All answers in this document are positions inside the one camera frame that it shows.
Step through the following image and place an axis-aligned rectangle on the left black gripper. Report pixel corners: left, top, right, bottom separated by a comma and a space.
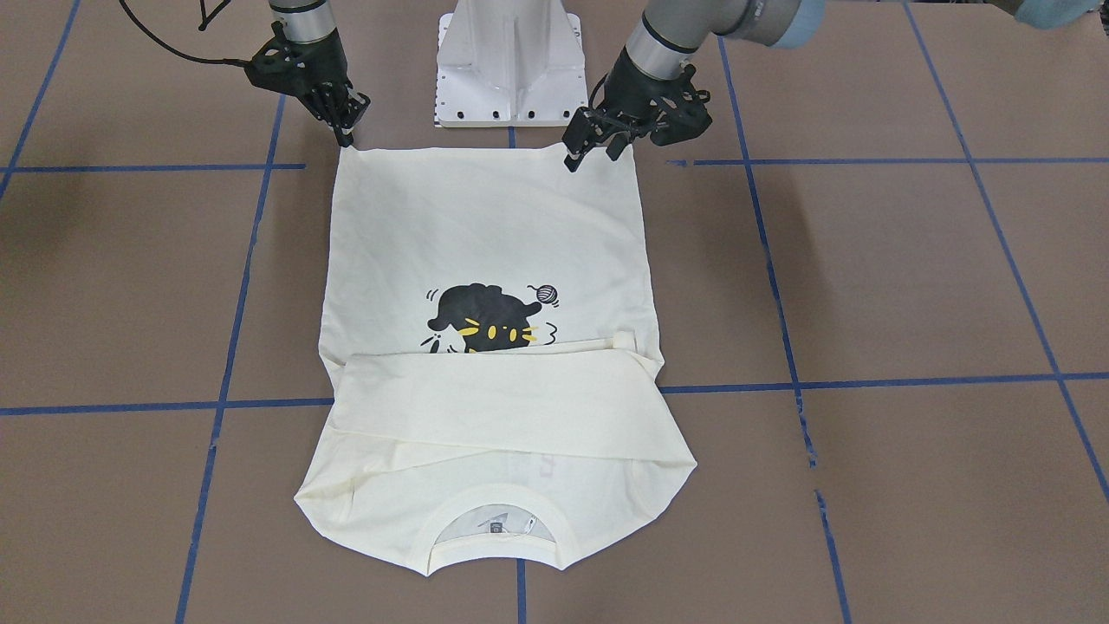
562, 62, 712, 172

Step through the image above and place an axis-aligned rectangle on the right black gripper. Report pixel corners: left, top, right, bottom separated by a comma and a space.
244, 24, 372, 147

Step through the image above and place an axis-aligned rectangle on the cream long-sleeve cat shirt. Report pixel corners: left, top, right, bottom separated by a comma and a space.
295, 145, 696, 576

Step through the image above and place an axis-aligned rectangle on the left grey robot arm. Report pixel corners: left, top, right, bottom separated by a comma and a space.
562, 1, 826, 172

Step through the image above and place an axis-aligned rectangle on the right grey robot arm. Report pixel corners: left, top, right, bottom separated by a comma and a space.
245, 1, 372, 147

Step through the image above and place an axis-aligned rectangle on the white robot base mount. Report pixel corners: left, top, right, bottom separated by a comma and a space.
433, 1, 587, 129

